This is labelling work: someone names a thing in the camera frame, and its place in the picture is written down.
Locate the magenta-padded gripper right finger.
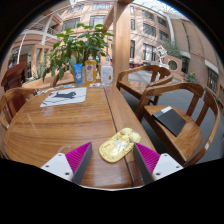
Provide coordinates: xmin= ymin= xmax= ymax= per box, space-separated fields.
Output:
xmin=132 ymin=142 xmax=184 ymax=186

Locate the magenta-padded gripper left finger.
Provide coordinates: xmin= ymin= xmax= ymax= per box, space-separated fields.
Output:
xmin=40 ymin=141 xmax=93 ymax=186

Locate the yellow computer mouse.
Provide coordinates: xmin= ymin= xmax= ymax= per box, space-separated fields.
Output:
xmin=98 ymin=127 xmax=142 ymax=164

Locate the white mouse pad, dark print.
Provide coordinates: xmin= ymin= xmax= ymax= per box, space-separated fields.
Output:
xmin=39 ymin=86 xmax=88 ymax=108

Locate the wooden armchair with notebook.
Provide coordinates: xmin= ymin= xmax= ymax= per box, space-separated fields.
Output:
xmin=135 ymin=81 xmax=222 ymax=168

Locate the black notebook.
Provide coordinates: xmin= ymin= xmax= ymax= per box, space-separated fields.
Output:
xmin=151 ymin=105 xmax=187 ymax=138

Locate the blue squeeze tube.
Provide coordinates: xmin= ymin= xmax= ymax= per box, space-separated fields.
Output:
xmin=72 ymin=63 xmax=84 ymax=87

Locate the wooden planter box with succulent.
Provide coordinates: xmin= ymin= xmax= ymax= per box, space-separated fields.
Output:
xmin=22 ymin=61 xmax=56 ymax=90

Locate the yellow detergent bottle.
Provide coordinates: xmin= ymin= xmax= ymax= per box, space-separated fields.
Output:
xmin=84 ymin=54 xmax=98 ymax=85

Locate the white pump bottle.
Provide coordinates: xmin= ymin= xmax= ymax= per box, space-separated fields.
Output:
xmin=100 ymin=56 xmax=114 ymax=86

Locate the yellow flowering plant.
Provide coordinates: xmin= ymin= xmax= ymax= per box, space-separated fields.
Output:
xmin=186 ymin=71 xmax=198 ymax=84

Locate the dark red wooden lectern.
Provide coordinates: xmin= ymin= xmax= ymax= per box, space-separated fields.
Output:
xmin=0 ymin=61 xmax=28 ymax=93

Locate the white abstract sculpture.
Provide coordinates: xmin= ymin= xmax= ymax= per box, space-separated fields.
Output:
xmin=154 ymin=44 xmax=168 ymax=68

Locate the leafy green plant, white pot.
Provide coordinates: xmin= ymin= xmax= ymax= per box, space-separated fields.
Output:
xmin=42 ymin=22 xmax=115 ymax=83

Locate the wooden pillar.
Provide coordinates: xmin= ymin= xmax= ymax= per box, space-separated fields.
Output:
xmin=103 ymin=0 xmax=133 ymax=84

